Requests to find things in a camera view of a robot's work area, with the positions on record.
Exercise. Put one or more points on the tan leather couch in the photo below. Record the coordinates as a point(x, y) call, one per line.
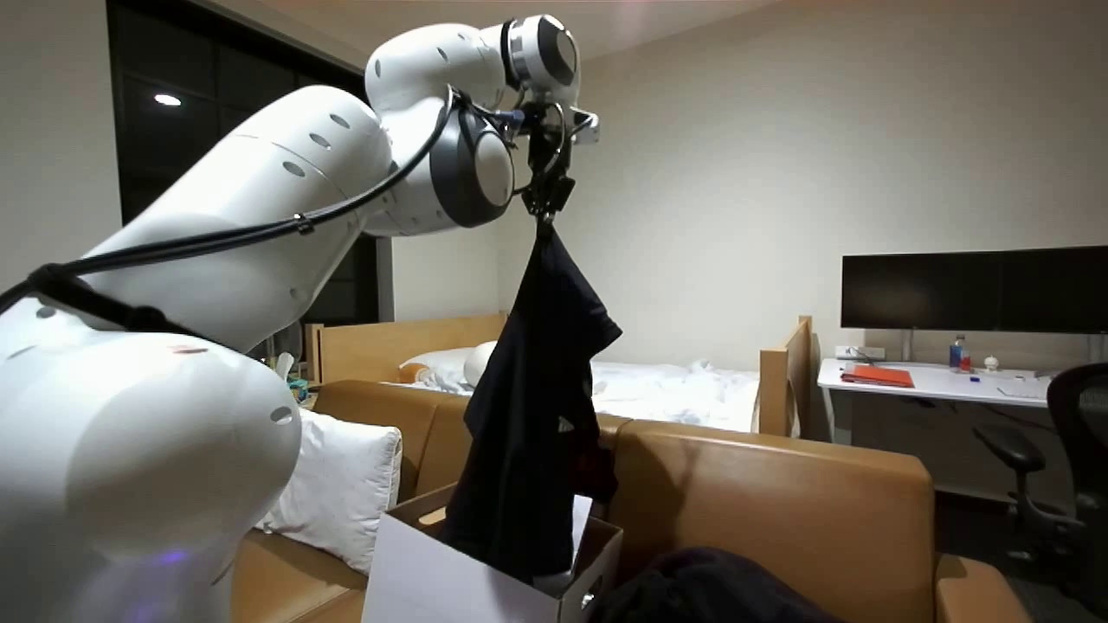
point(748, 507)

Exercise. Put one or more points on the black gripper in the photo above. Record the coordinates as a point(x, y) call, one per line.
point(549, 144)

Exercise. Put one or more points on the red orange flat item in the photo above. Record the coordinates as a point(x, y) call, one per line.
point(878, 375)

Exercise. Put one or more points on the black garment heap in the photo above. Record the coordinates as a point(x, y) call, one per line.
point(703, 588)

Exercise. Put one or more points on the white couch pillow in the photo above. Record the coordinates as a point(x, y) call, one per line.
point(334, 489)

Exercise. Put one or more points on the white bed with bedding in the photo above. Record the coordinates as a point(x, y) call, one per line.
point(678, 391)

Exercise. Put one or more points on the small blue bottle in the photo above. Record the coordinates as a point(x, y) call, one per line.
point(955, 352)

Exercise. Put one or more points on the dark window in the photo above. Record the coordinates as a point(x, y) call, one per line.
point(173, 124)

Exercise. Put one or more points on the white desk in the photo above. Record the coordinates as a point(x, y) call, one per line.
point(947, 384)

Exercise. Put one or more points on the black office chair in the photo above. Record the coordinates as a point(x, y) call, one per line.
point(1079, 452)

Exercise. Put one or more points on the white cardboard box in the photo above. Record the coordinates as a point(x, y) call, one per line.
point(450, 583)

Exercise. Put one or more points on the dark jersey with white stripes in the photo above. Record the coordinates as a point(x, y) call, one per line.
point(532, 403)

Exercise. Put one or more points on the black flat screen monitor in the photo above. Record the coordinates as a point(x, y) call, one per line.
point(981, 287)

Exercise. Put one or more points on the white bed pillow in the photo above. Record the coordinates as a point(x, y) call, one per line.
point(454, 368)

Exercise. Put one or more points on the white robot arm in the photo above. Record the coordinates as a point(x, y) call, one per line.
point(265, 196)

